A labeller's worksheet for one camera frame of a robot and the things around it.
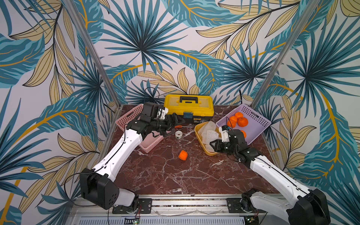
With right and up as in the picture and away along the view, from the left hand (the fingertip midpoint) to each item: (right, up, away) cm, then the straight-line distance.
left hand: (180, 127), depth 72 cm
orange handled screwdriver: (0, -1, +32) cm, 32 cm away
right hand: (+18, -10, +9) cm, 22 cm away
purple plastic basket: (+58, 0, +35) cm, 68 cm away
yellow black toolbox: (+9, +11, +24) cm, 28 cm away
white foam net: (+20, 0, +26) cm, 33 cm away
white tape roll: (-1, -7, +28) cm, 29 cm away
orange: (+40, +2, +36) cm, 54 cm away
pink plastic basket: (-20, -10, +20) cm, 30 cm away
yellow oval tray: (+15, -14, +18) cm, 27 cm away
